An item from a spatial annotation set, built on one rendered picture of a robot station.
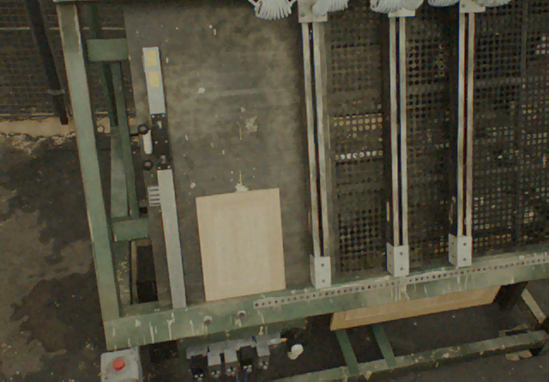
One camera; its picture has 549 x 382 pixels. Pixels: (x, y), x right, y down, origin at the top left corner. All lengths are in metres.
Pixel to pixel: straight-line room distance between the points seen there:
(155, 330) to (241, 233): 0.48
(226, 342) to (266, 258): 0.36
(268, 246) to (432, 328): 1.47
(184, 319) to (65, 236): 1.71
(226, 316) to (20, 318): 1.54
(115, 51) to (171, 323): 1.00
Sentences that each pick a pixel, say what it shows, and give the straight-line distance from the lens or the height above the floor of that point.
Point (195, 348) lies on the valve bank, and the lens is 2.18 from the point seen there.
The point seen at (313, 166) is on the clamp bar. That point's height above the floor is 1.34.
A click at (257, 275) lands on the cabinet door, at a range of 2.10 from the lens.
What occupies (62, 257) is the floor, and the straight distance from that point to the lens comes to 3.55.
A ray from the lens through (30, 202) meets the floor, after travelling 3.95.
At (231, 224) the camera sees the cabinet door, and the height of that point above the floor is 1.14.
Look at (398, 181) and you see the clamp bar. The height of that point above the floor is 1.25.
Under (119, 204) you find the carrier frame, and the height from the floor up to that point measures 0.79.
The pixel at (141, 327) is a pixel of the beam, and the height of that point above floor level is 0.87.
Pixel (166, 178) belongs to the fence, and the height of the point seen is 1.33.
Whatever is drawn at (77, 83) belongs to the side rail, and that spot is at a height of 1.64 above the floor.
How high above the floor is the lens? 2.63
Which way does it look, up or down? 42 degrees down
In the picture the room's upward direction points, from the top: 4 degrees clockwise
